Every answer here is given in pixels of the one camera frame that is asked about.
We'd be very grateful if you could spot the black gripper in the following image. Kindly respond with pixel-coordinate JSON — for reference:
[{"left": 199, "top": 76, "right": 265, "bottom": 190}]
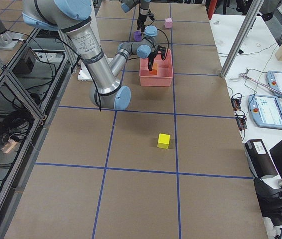
[
  {"left": 137, "top": 9, "right": 155, "bottom": 35},
  {"left": 148, "top": 45, "right": 168, "bottom": 71}
]

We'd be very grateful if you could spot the orange foam block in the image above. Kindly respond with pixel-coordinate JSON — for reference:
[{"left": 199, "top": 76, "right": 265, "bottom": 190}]
[{"left": 149, "top": 63, "right": 158, "bottom": 75}]

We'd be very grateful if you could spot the purple foam block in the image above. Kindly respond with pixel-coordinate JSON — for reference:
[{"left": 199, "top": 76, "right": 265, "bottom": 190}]
[{"left": 133, "top": 31, "right": 142, "bottom": 42}]

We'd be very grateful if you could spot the yellow foam block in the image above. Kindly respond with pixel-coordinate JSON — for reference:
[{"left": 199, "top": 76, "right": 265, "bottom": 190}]
[{"left": 157, "top": 133, "right": 170, "bottom": 149}]

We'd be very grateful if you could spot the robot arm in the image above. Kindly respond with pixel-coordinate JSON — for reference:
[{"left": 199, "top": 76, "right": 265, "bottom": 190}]
[
  {"left": 23, "top": 0, "right": 167, "bottom": 110},
  {"left": 119, "top": 0, "right": 155, "bottom": 35}
]

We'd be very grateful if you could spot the pink plastic bin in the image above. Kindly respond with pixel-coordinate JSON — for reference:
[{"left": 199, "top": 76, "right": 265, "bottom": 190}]
[{"left": 139, "top": 49, "right": 174, "bottom": 87}]

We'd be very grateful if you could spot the pink foam block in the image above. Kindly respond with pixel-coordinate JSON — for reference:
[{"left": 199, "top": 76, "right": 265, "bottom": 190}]
[{"left": 164, "top": 18, "right": 173, "bottom": 29}]

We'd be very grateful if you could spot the near teach pendant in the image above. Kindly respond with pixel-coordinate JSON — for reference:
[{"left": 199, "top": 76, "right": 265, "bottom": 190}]
[{"left": 248, "top": 94, "right": 282, "bottom": 130}]

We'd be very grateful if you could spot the black box with label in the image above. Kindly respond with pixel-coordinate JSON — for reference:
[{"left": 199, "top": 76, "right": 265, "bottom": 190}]
[{"left": 244, "top": 139, "right": 278, "bottom": 179}]

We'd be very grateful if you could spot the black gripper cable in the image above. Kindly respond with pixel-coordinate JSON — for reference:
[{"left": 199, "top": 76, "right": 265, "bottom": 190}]
[{"left": 155, "top": 27, "right": 170, "bottom": 58}]

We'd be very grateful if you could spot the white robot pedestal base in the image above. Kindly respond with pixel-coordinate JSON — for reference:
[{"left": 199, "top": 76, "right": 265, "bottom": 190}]
[{"left": 78, "top": 68, "right": 92, "bottom": 81}]

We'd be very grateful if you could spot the aluminium frame post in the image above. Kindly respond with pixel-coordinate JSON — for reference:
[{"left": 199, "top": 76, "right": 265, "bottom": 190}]
[{"left": 219, "top": 0, "right": 264, "bottom": 78}]

